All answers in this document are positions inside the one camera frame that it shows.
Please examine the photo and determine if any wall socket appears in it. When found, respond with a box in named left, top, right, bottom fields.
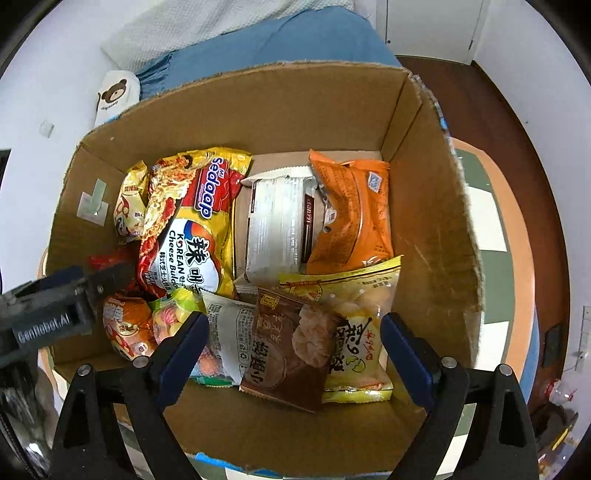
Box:
left=579, top=306, right=591, bottom=360

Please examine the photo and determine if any checkered green white mat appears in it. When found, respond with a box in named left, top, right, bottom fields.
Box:
left=453, top=139, right=539, bottom=397

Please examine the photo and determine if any grey white snack packet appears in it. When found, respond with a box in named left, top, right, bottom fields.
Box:
left=242, top=166, right=318, bottom=285

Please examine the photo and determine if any blue bed sheet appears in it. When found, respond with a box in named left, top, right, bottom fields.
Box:
left=136, top=7, right=401, bottom=100

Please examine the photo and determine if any colourful candy bag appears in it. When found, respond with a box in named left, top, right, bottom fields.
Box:
left=149, top=287, right=206, bottom=344

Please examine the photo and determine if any orange red snack packet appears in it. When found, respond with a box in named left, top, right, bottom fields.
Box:
left=102, top=295, right=157, bottom=361

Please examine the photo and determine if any yellow crisps packet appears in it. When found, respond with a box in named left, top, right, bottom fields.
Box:
left=279, top=256, right=402, bottom=403

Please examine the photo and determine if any red triangular snack packet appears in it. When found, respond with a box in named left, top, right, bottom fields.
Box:
left=88, top=242, right=139, bottom=293

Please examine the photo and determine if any brown pastry snack packet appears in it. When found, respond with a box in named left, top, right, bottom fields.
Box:
left=239, top=288, right=345, bottom=413

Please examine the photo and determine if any bear print pillow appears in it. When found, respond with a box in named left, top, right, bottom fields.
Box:
left=94, top=70, right=140, bottom=127

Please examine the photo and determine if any yellow Sedaap noodle packet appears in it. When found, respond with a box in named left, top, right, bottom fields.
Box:
left=137, top=147, right=252, bottom=298

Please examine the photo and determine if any cardboard milk box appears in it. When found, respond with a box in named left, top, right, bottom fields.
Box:
left=43, top=61, right=486, bottom=478

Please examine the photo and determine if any small yellow snack packet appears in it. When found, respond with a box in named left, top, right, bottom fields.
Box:
left=113, top=161, right=148, bottom=243

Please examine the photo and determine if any white door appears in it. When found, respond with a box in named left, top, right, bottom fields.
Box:
left=376, top=0, right=490, bottom=64

